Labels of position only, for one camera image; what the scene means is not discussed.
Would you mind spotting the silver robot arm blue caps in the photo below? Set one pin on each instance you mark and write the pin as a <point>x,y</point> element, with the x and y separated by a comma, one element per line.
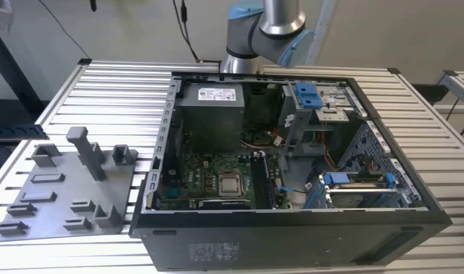
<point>250,34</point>

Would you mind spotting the black RAM slot bank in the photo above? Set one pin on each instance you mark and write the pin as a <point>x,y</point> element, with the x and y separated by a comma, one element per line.
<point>258,185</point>

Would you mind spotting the black round case speaker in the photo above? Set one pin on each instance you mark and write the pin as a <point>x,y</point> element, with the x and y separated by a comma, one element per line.
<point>261,138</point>

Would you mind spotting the grey power supply unit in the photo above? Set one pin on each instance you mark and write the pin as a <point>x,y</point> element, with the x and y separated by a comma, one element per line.
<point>208,122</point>

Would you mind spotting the black case fan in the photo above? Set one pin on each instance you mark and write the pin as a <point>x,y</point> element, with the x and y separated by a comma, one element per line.
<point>175,154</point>

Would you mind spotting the green motherboard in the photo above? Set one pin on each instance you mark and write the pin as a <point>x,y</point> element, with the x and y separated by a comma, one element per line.
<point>199,177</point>

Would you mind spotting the CPU socket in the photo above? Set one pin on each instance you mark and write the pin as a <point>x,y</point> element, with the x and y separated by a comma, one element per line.
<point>230,185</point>

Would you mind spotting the black graphics card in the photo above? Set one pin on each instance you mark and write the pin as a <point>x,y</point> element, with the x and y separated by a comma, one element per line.
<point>223,204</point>

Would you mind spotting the blue disk carrier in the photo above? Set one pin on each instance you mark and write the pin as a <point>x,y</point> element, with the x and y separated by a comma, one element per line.
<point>357,185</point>

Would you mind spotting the black open PC case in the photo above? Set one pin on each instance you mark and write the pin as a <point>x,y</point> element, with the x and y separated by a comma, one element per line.
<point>274,242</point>

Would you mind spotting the grey plastic parts rack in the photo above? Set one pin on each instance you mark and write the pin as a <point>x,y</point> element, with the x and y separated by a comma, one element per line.
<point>83,194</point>

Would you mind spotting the black table corner cap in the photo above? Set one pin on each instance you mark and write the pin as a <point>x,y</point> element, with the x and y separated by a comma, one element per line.
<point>394,71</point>
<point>84,61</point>

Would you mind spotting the dark slotted tray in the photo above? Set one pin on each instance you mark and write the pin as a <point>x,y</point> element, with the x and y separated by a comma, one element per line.
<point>17,132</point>

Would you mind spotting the black side stand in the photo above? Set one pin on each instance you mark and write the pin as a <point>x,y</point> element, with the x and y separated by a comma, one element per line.
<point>15,111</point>

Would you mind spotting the neighbouring aluminium slat table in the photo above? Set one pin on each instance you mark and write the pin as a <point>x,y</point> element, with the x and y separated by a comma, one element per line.
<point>458,85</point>

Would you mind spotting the blue plastic drive bracket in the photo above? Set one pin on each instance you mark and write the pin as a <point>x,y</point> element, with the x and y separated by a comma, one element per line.
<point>307,95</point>

